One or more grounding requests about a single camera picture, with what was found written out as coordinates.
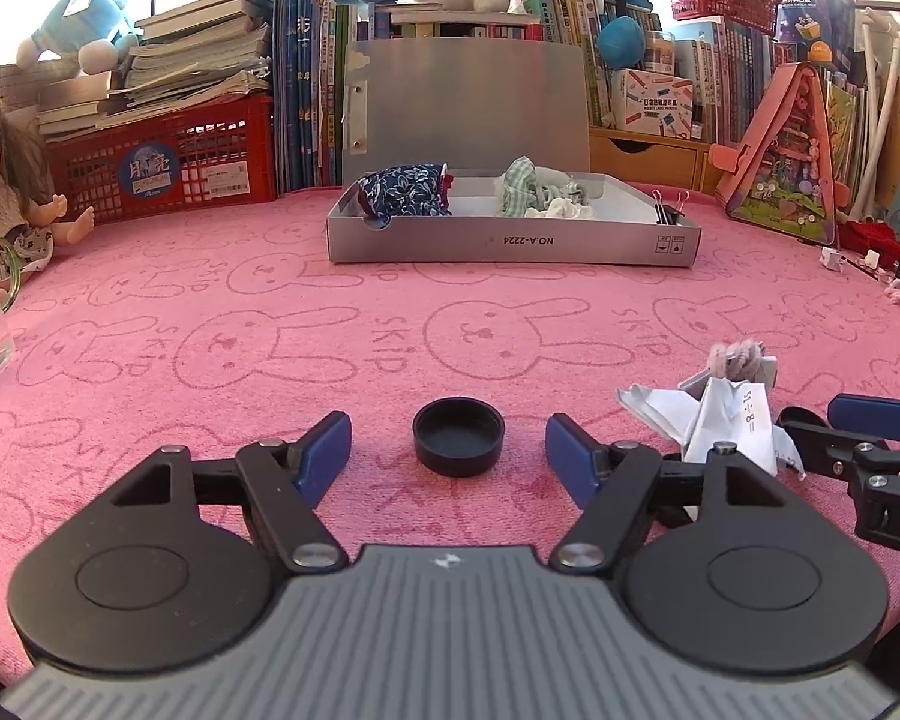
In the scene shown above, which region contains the white paper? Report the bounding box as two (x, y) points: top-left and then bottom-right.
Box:
(617, 379), (806, 476)

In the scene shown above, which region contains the black round cap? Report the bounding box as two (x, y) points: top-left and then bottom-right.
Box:
(413, 397), (505, 478)

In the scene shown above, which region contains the cream lace scrunchie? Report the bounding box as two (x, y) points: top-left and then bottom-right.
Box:
(544, 197), (593, 220)

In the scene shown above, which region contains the green checkered cloth bundle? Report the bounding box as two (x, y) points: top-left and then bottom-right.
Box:
(496, 156), (556, 218)

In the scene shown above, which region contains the blue floral fabric pouch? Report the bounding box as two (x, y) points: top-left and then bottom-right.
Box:
(356, 163), (452, 226)

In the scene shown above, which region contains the white fluffy plush toy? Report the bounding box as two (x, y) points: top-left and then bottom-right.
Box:
(543, 171), (589, 205)

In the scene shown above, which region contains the red knitted pouch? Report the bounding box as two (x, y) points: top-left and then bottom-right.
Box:
(439, 172), (453, 208)

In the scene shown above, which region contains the small white paper cube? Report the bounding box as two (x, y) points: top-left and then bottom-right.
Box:
(820, 247), (844, 273)

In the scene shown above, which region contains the pink bunny pattern blanket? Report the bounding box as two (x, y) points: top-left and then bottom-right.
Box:
(0, 192), (900, 681)

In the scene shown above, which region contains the pink triangular toy house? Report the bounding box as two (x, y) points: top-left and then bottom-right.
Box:
(709, 64), (847, 245)

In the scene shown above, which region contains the black binder clip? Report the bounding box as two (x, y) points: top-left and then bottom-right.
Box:
(650, 188), (691, 226)

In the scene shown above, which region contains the wooden drawer shelf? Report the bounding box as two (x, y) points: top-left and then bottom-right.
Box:
(589, 127), (722, 193)

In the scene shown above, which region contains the pencil pattern white box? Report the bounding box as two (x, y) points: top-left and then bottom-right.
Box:
(611, 68), (694, 138)

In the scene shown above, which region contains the silver open file box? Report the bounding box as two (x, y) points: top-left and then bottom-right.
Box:
(326, 37), (701, 268)

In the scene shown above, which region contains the row of shelf books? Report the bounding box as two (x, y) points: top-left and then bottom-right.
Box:
(518, 0), (784, 145)

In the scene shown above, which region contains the brown haired doll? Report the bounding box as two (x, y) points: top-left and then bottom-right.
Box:
(0, 101), (95, 277)

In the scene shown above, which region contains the stack of books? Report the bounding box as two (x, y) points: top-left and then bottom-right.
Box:
(37, 0), (272, 140)

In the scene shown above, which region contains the row of blue books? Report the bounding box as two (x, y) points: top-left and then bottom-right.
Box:
(271, 0), (368, 193)

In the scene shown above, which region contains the blue cat plush left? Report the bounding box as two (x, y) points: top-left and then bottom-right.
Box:
(16, 0), (139, 75)

